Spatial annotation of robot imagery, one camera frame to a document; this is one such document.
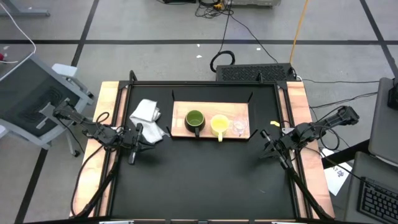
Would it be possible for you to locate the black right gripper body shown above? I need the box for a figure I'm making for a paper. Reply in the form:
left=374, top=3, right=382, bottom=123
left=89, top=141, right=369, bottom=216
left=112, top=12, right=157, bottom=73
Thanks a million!
left=259, top=129, right=300, bottom=171

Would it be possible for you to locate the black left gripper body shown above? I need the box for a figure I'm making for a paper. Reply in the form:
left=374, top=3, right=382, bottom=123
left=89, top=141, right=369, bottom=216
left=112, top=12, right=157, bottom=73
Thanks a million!
left=118, top=123, right=144, bottom=165

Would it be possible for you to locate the clear glass cup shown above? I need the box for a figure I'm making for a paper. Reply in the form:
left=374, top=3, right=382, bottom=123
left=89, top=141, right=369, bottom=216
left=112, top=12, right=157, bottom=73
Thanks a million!
left=231, top=116, right=249, bottom=138

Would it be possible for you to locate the dark mug with green inside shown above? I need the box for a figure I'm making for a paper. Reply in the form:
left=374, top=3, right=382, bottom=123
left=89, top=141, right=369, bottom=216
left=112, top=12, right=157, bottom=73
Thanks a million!
left=184, top=110, right=206, bottom=138

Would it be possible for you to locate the yellow plastic mug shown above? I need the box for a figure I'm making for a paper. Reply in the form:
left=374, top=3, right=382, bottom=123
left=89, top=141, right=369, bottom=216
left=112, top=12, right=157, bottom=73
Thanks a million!
left=210, top=114, right=231, bottom=143

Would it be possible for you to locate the white folded cloth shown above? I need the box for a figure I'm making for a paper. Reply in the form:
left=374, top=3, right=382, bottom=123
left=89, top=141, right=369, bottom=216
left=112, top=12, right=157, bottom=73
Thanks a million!
left=129, top=98, right=167, bottom=145

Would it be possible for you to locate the wooden side plank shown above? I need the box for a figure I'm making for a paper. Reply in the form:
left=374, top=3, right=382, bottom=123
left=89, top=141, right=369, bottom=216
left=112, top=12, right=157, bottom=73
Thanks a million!
left=70, top=81, right=129, bottom=218
left=277, top=81, right=336, bottom=219

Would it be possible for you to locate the white printed paper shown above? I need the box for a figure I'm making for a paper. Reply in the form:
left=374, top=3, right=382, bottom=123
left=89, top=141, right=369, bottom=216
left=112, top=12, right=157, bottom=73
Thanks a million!
left=322, top=148, right=354, bottom=197

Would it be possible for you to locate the black computer case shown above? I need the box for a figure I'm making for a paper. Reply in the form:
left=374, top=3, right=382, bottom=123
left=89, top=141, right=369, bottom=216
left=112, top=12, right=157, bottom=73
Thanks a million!
left=215, top=63, right=297, bottom=83

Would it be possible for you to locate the grey desk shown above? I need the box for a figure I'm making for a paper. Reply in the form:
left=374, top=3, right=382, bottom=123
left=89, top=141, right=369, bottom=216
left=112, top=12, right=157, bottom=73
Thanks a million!
left=368, top=77, right=398, bottom=167

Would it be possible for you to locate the black keyboard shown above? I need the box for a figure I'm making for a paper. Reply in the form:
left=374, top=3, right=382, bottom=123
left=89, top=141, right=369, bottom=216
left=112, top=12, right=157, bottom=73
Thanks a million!
left=357, top=176, right=398, bottom=224

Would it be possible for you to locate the grey office chair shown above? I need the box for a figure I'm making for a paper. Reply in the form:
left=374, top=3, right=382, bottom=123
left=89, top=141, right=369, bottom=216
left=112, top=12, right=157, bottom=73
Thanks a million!
left=0, top=54, right=95, bottom=157

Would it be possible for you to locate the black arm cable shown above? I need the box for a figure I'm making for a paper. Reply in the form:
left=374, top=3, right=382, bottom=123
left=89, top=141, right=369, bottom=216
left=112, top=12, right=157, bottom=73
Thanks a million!
left=93, top=111, right=111, bottom=126
left=318, top=125, right=341, bottom=152

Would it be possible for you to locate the wooden shelf with black frame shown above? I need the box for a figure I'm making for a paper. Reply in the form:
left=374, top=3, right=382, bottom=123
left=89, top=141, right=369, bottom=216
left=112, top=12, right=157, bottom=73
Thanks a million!
left=166, top=90, right=259, bottom=142

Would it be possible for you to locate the coiled black cable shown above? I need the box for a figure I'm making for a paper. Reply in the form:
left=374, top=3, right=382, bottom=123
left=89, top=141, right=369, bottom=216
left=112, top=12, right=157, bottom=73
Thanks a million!
left=210, top=50, right=236, bottom=73

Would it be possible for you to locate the yellow floor cable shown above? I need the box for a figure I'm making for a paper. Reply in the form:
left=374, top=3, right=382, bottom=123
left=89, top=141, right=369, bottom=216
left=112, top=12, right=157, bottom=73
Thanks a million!
left=289, top=0, right=310, bottom=65

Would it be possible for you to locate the white floor cable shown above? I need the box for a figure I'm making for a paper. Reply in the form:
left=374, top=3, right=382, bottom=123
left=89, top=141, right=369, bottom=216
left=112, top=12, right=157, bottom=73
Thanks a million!
left=0, top=2, right=37, bottom=65

